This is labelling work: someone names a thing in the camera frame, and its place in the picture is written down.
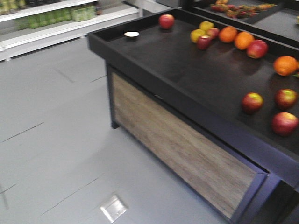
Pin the orange left of pair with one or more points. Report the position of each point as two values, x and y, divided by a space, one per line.
228 34

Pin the small white round dish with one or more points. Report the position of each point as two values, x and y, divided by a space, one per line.
131 34

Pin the black wooden produce stand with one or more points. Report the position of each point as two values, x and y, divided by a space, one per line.
184 105

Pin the red apple lower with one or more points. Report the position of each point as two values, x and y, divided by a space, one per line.
284 123

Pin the dark red apple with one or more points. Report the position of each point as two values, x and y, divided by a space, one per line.
204 42

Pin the red-green apple left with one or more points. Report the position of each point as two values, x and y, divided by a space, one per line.
251 103

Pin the orange with navel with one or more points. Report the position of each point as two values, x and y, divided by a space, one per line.
285 65

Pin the yellow apple front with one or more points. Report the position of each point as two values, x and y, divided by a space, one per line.
196 34

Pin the orange of pair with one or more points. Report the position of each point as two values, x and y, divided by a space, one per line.
243 40
228 34

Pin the red apple far corner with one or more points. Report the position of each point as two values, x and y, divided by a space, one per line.
166 21

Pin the silver floor plate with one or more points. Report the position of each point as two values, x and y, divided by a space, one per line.
113 208

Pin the yellow apple rear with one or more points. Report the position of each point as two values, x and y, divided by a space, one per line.
206 25

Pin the small pink-red apple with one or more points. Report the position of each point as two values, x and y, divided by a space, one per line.
213 32

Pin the upper black produce tray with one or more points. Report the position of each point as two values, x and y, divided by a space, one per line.
274 19

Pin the red-green apple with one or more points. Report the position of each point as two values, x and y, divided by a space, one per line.
285 98
251 103

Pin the yellow apple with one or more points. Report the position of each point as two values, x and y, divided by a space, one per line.
206 25
196 34

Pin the white supermarket shelving unit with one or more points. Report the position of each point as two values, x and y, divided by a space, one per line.
38 27

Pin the orange right of pair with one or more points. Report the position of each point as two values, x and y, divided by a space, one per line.
243 40

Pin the large red apple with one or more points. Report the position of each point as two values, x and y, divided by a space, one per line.
257 49

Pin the red-green apple upper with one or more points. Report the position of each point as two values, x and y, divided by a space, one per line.
285 98

